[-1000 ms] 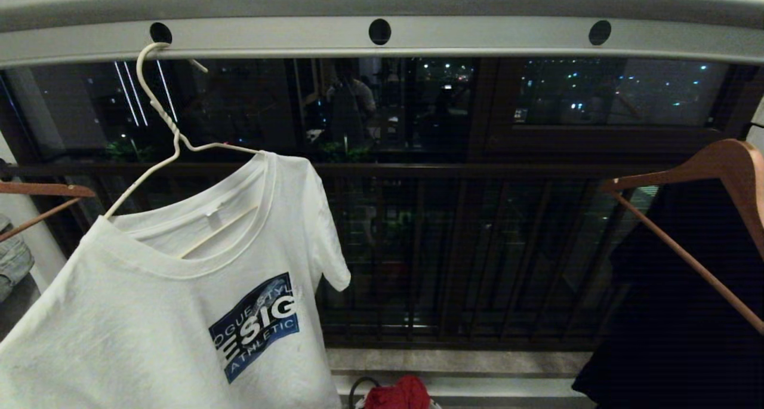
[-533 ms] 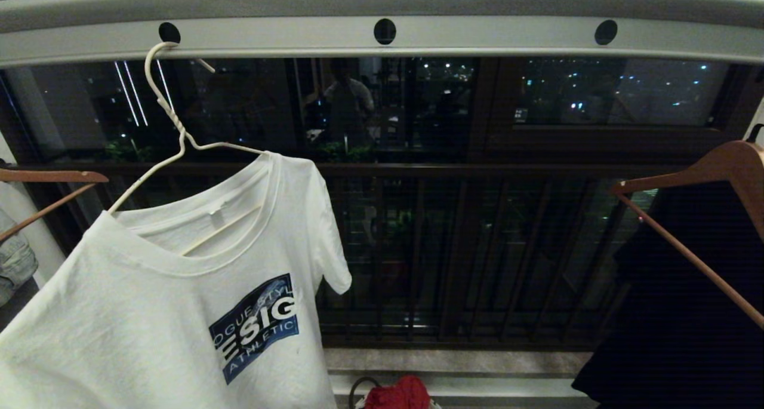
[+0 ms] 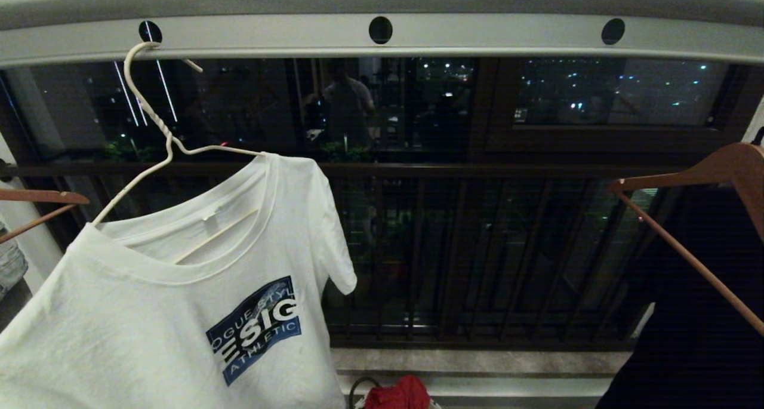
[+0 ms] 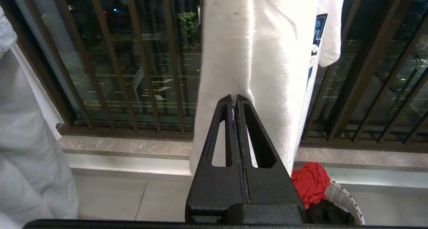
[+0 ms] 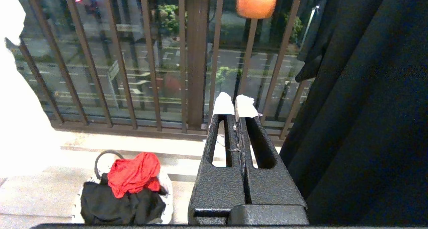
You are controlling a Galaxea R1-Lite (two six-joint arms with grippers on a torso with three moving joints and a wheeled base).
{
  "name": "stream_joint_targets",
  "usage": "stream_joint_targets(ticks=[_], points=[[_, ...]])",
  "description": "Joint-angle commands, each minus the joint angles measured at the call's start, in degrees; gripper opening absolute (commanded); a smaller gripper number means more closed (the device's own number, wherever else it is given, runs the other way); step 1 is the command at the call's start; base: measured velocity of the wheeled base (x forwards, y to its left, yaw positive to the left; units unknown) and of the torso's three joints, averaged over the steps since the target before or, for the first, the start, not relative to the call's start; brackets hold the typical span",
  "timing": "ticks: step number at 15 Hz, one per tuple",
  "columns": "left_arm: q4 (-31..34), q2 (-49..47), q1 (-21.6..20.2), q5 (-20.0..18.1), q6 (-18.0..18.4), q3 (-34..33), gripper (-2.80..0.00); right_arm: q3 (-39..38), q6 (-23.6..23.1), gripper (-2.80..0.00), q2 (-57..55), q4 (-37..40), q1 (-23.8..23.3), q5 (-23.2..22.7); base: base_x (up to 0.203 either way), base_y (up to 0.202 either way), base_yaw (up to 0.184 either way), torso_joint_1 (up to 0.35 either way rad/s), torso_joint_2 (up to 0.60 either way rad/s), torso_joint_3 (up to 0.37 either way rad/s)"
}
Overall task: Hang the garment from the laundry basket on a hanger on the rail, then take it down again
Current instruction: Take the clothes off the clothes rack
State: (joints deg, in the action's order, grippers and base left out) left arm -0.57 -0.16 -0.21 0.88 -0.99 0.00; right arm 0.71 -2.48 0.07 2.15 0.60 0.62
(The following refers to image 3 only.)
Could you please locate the grey patterned garment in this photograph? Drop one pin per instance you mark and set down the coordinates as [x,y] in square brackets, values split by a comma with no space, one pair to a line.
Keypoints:
[11,265]

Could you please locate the laundry basket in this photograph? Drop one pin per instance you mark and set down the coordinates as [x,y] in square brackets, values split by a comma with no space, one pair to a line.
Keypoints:
[356,392]

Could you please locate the dark balcony railing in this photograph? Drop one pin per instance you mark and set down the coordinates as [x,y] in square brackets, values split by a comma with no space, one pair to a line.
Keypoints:
[477,254]

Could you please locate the grey metal clothes rail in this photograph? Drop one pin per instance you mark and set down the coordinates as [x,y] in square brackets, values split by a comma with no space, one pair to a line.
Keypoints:
[382,30]

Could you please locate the black garment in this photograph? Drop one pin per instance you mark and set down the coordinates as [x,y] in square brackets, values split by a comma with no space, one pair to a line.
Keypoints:
[698,313]

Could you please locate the brown wooden hanger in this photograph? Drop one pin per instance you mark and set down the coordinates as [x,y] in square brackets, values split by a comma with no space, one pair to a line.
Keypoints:
[725,165]
[37,197]

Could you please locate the red garment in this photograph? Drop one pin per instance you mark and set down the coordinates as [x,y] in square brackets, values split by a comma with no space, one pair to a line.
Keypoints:
[399,394]

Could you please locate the white printed t-shirt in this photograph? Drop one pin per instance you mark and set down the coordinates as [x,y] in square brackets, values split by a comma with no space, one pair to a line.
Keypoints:
[179,313]

